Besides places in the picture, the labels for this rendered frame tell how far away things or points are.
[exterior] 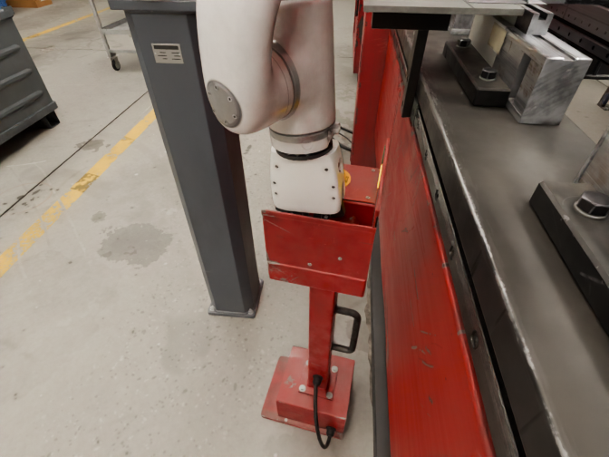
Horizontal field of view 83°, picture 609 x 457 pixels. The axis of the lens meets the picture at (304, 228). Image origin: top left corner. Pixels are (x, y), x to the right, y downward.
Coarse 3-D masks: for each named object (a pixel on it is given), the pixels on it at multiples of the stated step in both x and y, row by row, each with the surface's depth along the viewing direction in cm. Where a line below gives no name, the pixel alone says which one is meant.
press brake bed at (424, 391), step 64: (384, 64) 149; (384, 128) 129; (384, 192) 113; (384, 256) 101; (448, 256) 45; (384, 320) 123; (448, 320) 42; (384, 384) 106; (448, 384) 41; (384, 448) 93; (448, 448) 39; (512, 448) 26
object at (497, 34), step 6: (498, 24) 63; (492, 30) 66; (498, 30) 63; (504, 30) 61; (492, 36) 66; (498, 36) 63; (504, 36) 60; (492, 42) 65; (498, 42) 62; (492, 48) 65; (498, 48) 62
